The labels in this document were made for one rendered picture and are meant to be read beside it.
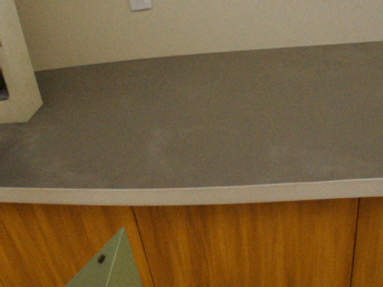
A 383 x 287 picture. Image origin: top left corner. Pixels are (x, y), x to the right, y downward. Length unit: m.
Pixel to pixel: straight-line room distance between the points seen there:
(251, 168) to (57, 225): 0.46
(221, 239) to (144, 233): 0.16
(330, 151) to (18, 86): 0.80
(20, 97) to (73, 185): 0.39
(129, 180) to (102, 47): 0.75
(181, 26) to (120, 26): 0.20
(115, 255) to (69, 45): 1.27
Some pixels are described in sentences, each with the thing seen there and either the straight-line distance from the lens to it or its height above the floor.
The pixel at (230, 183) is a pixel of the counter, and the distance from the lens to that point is 0.80.
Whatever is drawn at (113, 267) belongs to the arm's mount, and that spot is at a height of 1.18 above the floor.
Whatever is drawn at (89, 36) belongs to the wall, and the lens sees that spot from 1.53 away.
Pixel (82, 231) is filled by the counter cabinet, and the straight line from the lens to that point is 1.00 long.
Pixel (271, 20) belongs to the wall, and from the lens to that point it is 1.42.
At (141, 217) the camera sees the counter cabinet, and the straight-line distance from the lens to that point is 0.92.
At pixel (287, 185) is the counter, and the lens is 0.79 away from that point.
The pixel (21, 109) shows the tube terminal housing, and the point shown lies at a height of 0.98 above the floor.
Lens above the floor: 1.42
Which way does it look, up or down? 26 degrees down
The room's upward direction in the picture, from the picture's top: 11 degrees counter-clockwise
